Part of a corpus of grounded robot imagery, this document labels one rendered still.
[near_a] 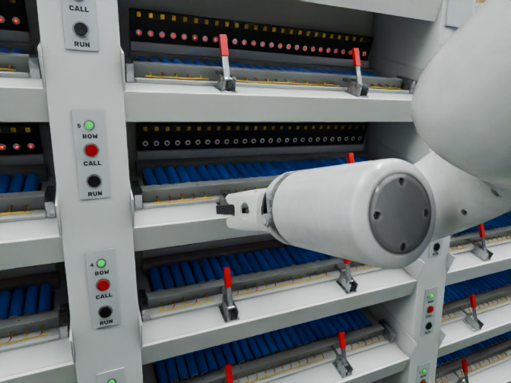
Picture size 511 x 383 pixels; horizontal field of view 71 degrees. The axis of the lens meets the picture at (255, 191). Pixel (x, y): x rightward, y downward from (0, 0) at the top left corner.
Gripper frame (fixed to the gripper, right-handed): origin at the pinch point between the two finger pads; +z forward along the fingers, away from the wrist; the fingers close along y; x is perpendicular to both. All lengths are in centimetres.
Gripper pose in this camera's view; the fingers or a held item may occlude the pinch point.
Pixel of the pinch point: (242, 205)
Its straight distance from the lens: 55.5
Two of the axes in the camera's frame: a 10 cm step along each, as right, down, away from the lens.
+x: -0.8, -10.0, -0.2
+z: -4.0, 0.1, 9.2
